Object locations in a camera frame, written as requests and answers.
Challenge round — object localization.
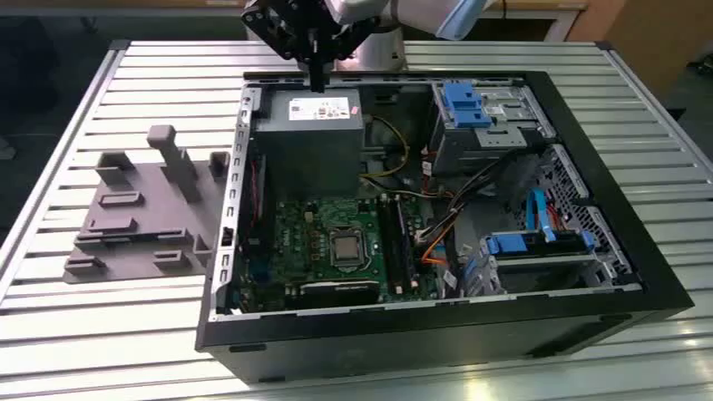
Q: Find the grey power supply unit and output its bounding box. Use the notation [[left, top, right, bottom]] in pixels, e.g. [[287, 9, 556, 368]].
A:
[[249, 89, 366, 201]]

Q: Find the black graphics card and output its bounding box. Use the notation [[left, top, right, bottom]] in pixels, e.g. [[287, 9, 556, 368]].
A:
[[282, 279, 380, 310]]

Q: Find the grey parts rack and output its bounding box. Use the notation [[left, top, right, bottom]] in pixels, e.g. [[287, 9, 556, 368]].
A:
[[63, 124, 233, 286]]

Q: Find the metal drive cage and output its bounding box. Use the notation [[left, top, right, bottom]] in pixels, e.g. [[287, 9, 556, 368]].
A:
[[431, 81, 558, 176]]

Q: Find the blue plastic drive latch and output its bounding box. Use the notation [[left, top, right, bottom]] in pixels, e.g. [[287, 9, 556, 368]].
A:
[[442, 83, 494, 130]]

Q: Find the wooden cabinet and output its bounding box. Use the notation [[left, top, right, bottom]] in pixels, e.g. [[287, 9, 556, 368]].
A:
[[566, 0, 713, 97]]

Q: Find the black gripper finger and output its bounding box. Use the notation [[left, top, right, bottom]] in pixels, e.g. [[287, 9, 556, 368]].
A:
[[239, 2, 319, 93], [317, 31, 369, 94]]

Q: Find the white framed desk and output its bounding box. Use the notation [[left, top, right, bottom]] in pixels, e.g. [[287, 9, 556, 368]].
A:
[[0, 0, 591, 43]]

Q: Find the orange wire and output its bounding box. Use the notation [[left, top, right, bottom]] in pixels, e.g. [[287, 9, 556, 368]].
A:
[[419, 237, 446, 266]]

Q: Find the yellow wire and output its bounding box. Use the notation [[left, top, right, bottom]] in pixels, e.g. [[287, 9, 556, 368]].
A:
[[358, 116, 410, 180]]

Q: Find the CPU socket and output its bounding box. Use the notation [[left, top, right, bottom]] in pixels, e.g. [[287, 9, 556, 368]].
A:
[[325, 224, 372, 269]]

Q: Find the green motherboard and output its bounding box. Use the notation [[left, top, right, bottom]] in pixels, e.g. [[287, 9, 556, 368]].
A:
[[233, 195, 446, 312]]

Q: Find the metal disk bay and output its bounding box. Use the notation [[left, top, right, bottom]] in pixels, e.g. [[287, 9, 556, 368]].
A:
[[460, 233, 642, 300]]

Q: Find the hard disk in blue carrier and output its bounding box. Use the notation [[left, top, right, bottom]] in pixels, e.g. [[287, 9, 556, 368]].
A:
[[480, 231, 594, 260]]

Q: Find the blue flat wire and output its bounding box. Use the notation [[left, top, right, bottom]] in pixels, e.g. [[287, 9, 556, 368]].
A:
[[526, 190, 558, 243]]

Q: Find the black RAM slot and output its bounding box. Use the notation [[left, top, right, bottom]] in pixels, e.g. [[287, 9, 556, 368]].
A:
[[376, 195, 403, 294]]

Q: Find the silver CPU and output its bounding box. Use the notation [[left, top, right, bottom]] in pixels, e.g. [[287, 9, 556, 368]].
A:
[[333, 236, 363, 259]]

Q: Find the black PC case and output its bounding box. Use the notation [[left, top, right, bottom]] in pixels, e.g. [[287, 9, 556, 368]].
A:
[[193, 69, 695, 384]]

